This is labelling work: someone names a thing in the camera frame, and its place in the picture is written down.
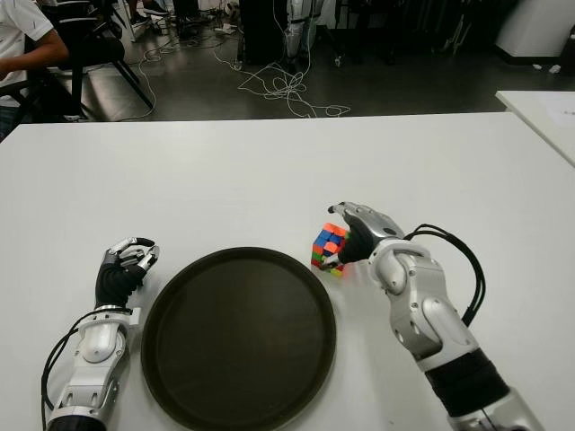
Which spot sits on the black office armchair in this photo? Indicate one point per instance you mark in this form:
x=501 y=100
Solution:
x=49 y=103

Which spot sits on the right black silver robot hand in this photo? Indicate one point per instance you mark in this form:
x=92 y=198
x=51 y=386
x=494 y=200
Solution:
x=359 y=242

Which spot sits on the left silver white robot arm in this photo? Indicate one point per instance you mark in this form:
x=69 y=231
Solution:
x=96 y=341

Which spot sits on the white paper scrap on floor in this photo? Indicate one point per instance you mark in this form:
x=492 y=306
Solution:
x=554 y=69

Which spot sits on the white side table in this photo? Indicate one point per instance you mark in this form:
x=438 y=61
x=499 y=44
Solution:
x=534 y=112

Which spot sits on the black metal-legged chair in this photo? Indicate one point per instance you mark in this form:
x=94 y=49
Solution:
x=99 y=49

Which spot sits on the black floor cabinet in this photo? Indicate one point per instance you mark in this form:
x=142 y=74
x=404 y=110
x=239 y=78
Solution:
x=262 y=31

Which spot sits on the seated person in white shirt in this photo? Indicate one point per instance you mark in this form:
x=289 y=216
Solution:
x=18 y=36

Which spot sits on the silver humanoid robot legs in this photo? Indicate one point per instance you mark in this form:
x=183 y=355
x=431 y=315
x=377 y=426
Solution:
x=294 y=33

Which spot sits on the multicoloured Rubik's cube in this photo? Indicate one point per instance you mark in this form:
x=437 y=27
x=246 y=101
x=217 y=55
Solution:
x=330 y=240

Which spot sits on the dark brown round plate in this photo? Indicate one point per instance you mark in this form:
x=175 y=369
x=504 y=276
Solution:
x=238 y=341

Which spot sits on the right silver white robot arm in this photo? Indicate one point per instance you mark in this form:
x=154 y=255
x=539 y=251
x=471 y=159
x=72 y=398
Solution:
x=427 y=305

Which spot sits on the white cabinet with black base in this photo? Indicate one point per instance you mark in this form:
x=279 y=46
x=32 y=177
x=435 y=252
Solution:
x=539 y=27

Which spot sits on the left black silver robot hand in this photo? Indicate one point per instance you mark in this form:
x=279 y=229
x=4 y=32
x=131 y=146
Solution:
x=114 y=283

